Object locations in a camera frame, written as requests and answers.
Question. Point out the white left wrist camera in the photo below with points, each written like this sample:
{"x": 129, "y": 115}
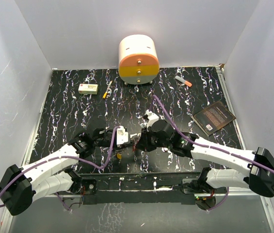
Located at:
{"x": 122, "y": 136}

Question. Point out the aluminium frame rail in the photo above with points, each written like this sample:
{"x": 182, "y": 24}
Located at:
{"x": 144, "y": 211}

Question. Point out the orange and grey marker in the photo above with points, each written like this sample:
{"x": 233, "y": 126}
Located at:
{"x": 183, "y": 81}

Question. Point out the yellow and white pen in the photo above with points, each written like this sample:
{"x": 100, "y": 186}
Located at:
{"x": 107, "y": 90}

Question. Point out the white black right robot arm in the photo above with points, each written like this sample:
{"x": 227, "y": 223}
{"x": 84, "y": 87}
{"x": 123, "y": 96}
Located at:
{"x": 243, "y": 168}

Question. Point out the round three-colour drawer cabinet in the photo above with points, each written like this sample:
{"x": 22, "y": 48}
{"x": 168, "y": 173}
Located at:
{"x": 137, "y": 60}

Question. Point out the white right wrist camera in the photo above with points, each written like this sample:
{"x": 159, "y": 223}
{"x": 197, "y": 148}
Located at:
{"x": 150, "y": 118}

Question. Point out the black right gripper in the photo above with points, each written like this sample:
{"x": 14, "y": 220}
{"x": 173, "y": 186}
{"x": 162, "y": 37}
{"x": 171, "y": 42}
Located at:
{"x": 143, "y": 143}

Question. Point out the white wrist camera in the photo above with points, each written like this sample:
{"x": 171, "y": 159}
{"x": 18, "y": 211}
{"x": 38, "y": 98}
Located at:
{"x": 150, "y": 118}
{"x": 122, "y": 136}

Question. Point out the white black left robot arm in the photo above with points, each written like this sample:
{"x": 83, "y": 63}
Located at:
{"x": 21, "y": 186}

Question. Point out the dark paperback book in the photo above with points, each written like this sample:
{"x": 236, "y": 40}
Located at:
{"x": 213, "y": 118}

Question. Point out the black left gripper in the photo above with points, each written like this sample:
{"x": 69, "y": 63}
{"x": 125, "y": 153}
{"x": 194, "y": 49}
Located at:
{"x": 123, "y": 146}

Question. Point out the white small cardboard box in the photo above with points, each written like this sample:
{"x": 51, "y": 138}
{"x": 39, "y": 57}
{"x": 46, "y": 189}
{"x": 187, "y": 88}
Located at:
{"x": 88, "y": 89}

